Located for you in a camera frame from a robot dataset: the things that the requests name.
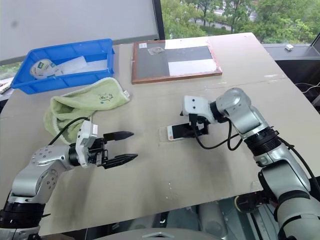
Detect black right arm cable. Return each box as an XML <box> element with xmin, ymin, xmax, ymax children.
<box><xmin>190</xmin><ymin>113</ymin><xmax>316</xmax><ymax>186</ymax></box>

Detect black window pillar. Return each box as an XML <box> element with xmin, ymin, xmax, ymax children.
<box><xmin>152</xmin><ymin>0</ymin><xmax>166</xmax><ymax>41</ymax></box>

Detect white smartphone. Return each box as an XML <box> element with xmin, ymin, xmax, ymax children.
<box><xmin>166</xmin><ymin>122</ymin><xmax>198</xmax><ymax>141</ymax></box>

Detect grey rounded cylinder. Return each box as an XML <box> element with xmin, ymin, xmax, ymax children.
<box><xmin>198</xmin><ymin>201</ymin><xmax>228</xmax><ymax>240</ymax></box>

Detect dark side cabinet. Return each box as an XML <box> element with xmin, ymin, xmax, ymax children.
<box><xmin>261</xmin><ymin>31</ymin><xmax>320</xmax><ymax>107</ymax></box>

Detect white window blind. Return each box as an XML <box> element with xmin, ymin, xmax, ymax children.
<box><xmin>0</xmin><ymin>0</ymin><xmax>161</xmax><ymax>66</ymax></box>

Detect small clear plastic bag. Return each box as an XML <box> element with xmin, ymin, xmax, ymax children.
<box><xmin>147</xmin><ymin>46</ymin><xmax>165</xmax><ymax>55</ymax></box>

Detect large white paper sheet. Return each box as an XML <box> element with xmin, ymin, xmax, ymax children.
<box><xmin>167</xmin><ymin>59</ymin><xmax>217</xmax><ymax>76</ymax></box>

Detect small patterned flat object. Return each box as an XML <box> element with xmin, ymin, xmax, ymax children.
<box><xmin>0</xmin><ymin>79</ymin><xmax>12</xmax><ymax>95</ymax></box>

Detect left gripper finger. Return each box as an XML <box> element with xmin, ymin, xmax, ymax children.
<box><xmin>102</xmin><ymin>153</ymin><xmax>139</xmax><ymax>170</ymax></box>
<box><xmin>102</xmin><ymin>130</ymin><xmax>135</xmax><ymax>142</ymax></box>

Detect light green towel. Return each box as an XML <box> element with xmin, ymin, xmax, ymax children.
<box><xmin>43</xmin><ymin>76</ymin><xmax>132</xmax><ymax>146</ymax></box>

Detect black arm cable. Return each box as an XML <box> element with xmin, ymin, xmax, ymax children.
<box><xmin>190</xmin><ymin>113</ymin><xmax>316</xmax><ymax>186</ymax></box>
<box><xmin>47</xmin><ymin>116</ymin><xmax>91</xmax><ymax>147</ymax></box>

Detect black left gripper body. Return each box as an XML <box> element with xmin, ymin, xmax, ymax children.
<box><xmin>87</xmin><ymin>136</ymin><xmax>111</xmax><ymax>167</ymax></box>

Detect wooden framed black board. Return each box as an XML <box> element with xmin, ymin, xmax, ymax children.
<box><xmin>130</xmin><ymin>39</ymin><xmax>224</xmax><ymax>85</ymax></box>

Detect white paper strip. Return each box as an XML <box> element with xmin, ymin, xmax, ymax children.
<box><xmin>164</xmin><ymin>39</ymin><xmax>210</xmax><ymax>50</ymax></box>

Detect white foam sheet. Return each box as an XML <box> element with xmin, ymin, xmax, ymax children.
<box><xmin>55</xmin><ymin>55</ymin><xmax>107</xmax><ymax>76</ymax></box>

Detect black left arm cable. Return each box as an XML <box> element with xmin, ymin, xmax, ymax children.
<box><xmin>47</xmin><ymin>116</ymin><xmax>91</xmax><ymax>147</ymax></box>

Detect black round knob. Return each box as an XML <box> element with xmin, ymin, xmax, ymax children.
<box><xmin>233</xmin><ymin>194</ymin><xmax>266</xmax><ymax>214</ymax></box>

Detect blue plastic bin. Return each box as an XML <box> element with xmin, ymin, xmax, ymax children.
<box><xmin>10</xmin><ymin>38</ymin><xmax>117</xmax><ymax>96</ymax></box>

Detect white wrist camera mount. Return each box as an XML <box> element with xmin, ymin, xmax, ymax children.
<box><xmin>75</xmin><ymin>120</ymin><xmax>100</xmax><ymax>169</ymax></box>
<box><xmin>182</xmin><ymin>95</ymin><xmax>216</xmax><ymax>124</ymax></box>

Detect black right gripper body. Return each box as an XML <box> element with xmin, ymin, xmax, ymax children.
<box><xmin>188</xmin><ymin>113</ymin><xmax>210</xmax><ymax>136</ymax></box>

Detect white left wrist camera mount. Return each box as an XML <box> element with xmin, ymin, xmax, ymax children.
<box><xmin>75</xmin><ymin>120</ymin><xmax>100</xmax><ymax>169</ymax></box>

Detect thin white cable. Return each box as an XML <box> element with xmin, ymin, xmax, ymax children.
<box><xmin>295</xmin><ymin>81</ymin><xmax>320</xmax><ymax>95</ymax></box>

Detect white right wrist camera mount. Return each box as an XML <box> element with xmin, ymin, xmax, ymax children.
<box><xmin>182</xmin><ymin>95</ymin><xmax>216</xmax><ymax>124</ymax></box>

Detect white printed tape roll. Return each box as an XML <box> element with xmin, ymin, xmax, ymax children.
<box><xmin>30</xmin><ymin>58</ymin><xmax>64</xmax><ymax>81</ymax></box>

